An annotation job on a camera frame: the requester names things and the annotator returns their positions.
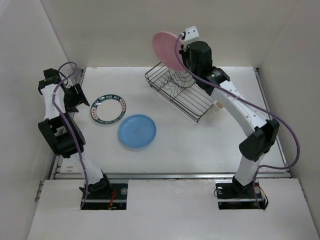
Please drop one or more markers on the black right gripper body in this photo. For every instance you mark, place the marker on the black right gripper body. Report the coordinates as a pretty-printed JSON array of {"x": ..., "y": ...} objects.
[{"x": 186, "y": 59}]

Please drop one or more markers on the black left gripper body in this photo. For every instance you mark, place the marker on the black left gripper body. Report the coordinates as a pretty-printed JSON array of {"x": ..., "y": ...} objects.
[{"x": 72, "y": 97}]

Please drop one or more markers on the green rimmed white plate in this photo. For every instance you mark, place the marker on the green rimmed white plate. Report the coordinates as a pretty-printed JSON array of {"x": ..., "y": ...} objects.
[{"x": 108, "y": 109}]

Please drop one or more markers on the pink plastic plate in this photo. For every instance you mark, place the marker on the pink plastic plate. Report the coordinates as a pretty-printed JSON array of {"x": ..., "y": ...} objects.
[{"x": 164, "y": 47}]

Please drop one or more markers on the blue plastic plate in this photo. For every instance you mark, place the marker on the blue plastic plate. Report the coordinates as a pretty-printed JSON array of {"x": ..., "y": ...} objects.
[{"x": 137, "y": 132}]

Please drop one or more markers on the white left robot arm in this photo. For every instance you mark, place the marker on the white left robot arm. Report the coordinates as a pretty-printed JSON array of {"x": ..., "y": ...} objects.
[{"x": 62, "y": 133}]

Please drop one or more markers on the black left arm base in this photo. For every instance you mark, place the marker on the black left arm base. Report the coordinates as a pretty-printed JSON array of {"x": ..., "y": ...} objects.
[{"x": 107, "y": 199}]

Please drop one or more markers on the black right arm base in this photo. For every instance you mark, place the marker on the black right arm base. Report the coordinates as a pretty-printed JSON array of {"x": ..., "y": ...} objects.
[{"x": 233, "y": 196}]

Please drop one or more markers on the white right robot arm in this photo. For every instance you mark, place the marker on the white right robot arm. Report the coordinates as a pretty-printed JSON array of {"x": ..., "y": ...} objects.
[{"x": 260, "y": 132}]

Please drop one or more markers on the black wire dish rack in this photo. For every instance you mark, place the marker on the black wire dish rack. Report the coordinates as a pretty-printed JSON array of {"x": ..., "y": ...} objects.
[{"x": 193, "y": 101}]

